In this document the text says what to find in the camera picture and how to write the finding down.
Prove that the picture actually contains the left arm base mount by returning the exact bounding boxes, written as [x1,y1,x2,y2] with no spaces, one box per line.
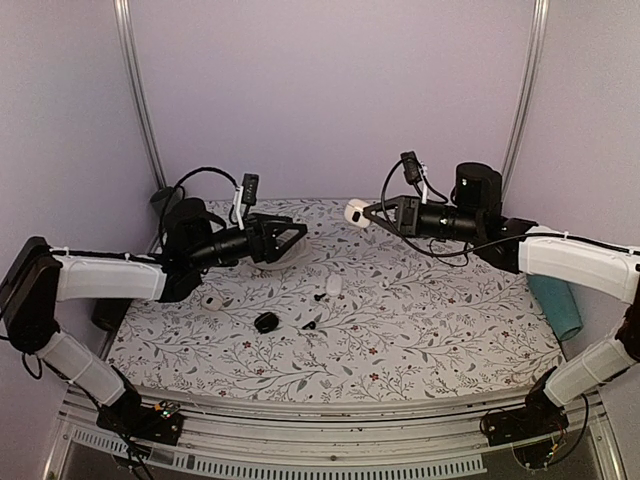
[96,399,185,446]

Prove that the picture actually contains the aluminium front rail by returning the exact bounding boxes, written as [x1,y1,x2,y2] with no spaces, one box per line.
[43,388,627,479]

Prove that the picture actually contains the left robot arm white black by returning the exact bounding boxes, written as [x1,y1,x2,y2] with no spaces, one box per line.
[1,198,308,434]

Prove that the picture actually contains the aluminium frame post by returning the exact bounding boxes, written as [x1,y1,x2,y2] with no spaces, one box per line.
[501,0,550,192]
[113,0,166,189]

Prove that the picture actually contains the white oval earbud case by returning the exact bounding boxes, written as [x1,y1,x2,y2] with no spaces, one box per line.
[326,274,343,296]

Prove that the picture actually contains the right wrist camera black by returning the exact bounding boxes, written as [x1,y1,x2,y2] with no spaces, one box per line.
[400,151,429,204]

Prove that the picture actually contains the grey mug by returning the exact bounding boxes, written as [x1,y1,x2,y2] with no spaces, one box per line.
[149,186,184,217]

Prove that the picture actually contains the right aluminium frame post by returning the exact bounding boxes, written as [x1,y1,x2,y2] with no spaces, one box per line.
[501,0,550,192]

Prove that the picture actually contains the teal cup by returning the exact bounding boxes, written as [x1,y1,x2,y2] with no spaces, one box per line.
[527,275,583,342]

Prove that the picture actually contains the white earbud case small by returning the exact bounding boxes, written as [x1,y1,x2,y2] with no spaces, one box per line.
[201,296,223,312]

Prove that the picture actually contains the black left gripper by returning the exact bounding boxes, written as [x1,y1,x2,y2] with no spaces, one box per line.
[188,212,307,271]

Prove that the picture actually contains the grey swirl ceramic plate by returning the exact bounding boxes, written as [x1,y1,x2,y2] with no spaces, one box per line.
[256,239,309,271]

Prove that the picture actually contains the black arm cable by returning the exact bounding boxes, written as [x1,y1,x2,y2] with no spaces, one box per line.
[159,167,241,221]
[379,158,521,269]

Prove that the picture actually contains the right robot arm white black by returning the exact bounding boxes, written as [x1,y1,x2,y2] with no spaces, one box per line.
[361,162,639,436]

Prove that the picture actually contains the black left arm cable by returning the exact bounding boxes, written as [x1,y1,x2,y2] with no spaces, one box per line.
[159,167,241,221]

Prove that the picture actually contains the black open earbud case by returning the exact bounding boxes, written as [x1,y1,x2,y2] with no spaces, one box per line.
[254,312,280,334]

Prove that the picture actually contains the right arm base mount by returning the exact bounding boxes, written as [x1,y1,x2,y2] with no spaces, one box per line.
[479,407,569,470]

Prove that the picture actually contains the left aluminium frame post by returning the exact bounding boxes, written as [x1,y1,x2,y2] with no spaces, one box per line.
[113,0,166,189]

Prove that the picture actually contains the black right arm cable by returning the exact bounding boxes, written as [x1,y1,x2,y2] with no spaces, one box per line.
[379,158,521,269]

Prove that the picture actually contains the cream earbud charging case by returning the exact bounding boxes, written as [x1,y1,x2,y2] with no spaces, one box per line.
[344,198,371,229]

